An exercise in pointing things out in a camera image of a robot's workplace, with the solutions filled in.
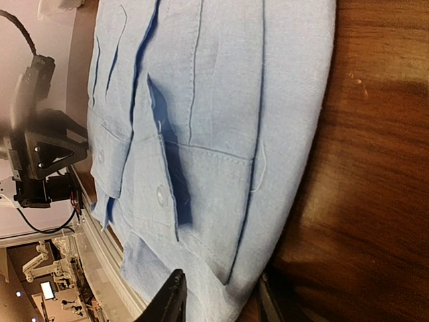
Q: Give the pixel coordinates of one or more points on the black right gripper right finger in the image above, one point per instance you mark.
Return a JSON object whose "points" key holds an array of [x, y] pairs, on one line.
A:
{"points": [[268, 301]]}

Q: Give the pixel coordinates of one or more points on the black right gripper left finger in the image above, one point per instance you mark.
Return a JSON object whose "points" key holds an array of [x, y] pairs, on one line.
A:
{"points": [[169, 304]]}

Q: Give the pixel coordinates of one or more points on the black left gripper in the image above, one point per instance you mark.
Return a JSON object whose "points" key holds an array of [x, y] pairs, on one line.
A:
{"points": [[41, 158]]}

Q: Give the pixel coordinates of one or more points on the light blue long sleeve shirt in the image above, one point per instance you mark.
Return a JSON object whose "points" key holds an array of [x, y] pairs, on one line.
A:
{"points": [[201, 116]]}

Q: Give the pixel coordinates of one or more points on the background lit monitor screen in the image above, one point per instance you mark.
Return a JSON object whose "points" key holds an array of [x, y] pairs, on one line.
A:
{"points": [[47, 290]]}

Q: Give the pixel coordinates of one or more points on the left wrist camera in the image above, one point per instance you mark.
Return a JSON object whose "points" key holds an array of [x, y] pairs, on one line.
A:
{"points": [[34, 84]]}

